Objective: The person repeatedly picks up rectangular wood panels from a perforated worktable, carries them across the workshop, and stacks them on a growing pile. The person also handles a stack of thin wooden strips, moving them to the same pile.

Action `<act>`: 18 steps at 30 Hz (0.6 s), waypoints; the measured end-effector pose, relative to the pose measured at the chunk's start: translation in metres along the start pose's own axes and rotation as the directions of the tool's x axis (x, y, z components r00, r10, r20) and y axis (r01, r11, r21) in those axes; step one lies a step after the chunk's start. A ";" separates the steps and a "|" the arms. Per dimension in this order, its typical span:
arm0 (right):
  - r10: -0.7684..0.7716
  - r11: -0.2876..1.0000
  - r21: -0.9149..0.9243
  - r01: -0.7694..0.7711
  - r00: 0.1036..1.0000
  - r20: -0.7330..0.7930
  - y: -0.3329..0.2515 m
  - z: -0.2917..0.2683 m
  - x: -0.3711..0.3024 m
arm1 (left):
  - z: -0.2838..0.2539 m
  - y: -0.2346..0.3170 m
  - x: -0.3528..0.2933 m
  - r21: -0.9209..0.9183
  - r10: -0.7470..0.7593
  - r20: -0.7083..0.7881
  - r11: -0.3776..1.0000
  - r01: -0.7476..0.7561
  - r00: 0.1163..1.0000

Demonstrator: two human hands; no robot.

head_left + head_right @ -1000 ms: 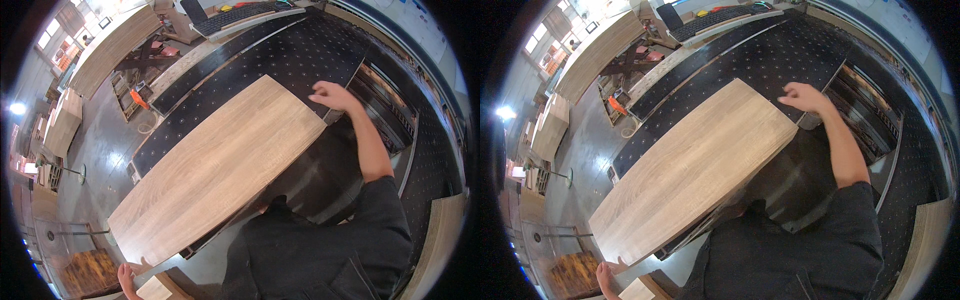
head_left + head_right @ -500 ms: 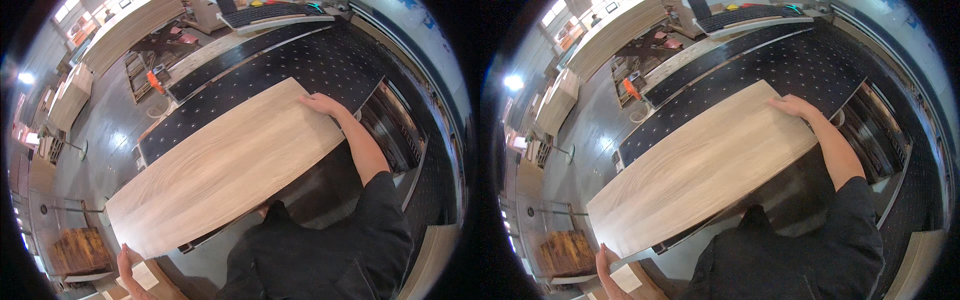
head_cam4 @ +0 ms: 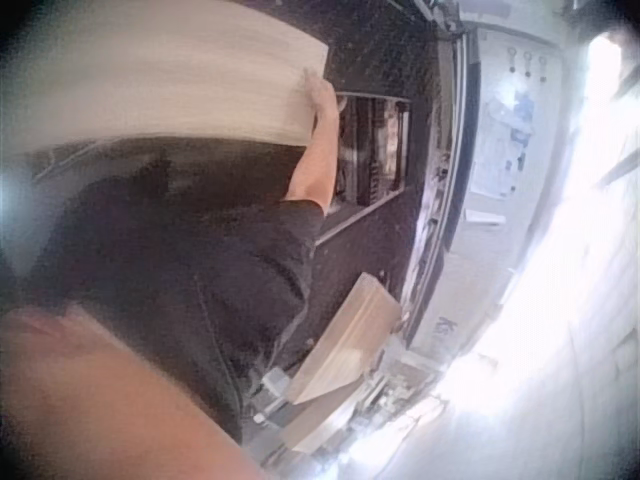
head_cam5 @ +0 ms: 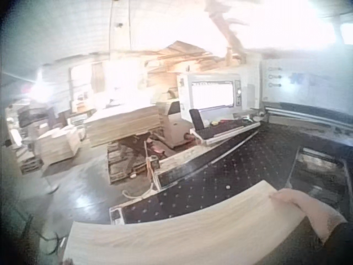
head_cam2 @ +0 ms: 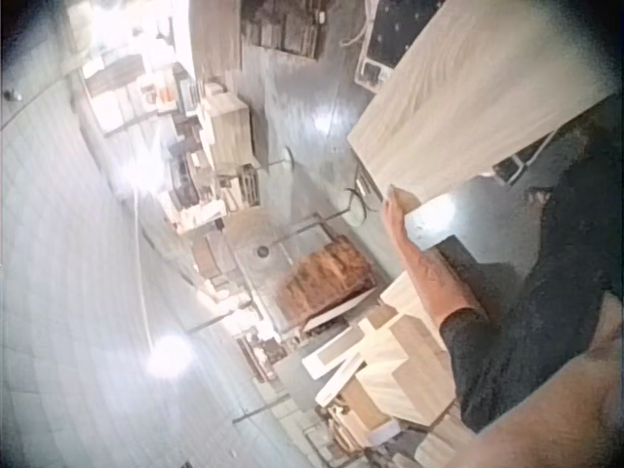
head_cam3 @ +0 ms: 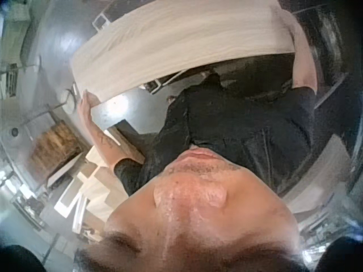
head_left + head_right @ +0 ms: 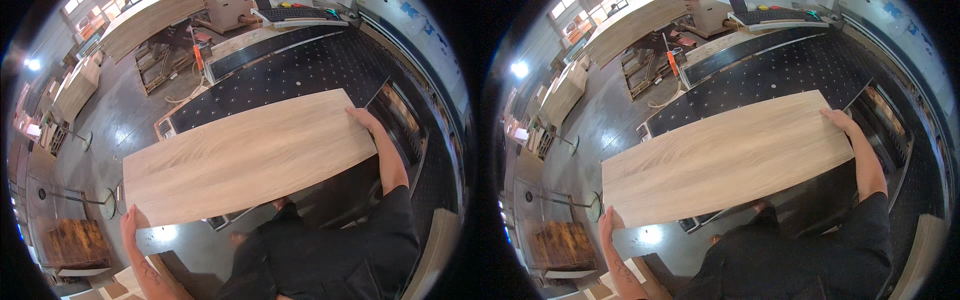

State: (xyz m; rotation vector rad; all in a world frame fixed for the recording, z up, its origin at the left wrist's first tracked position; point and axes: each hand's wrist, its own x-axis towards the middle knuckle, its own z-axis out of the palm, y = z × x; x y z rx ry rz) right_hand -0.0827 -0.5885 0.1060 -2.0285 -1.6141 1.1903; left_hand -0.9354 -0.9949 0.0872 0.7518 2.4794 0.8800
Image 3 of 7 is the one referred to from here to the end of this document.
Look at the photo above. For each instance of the person's right hand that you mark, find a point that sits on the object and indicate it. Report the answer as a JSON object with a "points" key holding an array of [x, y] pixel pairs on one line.
{"points": [[320, 93]]}

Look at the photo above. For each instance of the person's right fingers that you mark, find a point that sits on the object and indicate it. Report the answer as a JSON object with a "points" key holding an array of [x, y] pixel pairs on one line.
{"points": [[311, 80]]}

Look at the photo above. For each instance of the light wooden board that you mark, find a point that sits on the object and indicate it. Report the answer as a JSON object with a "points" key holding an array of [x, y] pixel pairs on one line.
{"points": [[160, 75]]}

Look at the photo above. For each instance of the black speckled machine cabinet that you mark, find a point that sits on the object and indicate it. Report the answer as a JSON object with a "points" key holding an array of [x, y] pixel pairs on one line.
{"points": [[380, 165]]}

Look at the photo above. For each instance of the white paper sheet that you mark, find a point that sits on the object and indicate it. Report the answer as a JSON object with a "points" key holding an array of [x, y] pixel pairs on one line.
{"points": [[484, 217]]}

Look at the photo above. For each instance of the grey metal door frame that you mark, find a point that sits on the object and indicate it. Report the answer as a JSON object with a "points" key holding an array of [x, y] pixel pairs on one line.
{"points": [[450, 190]]}

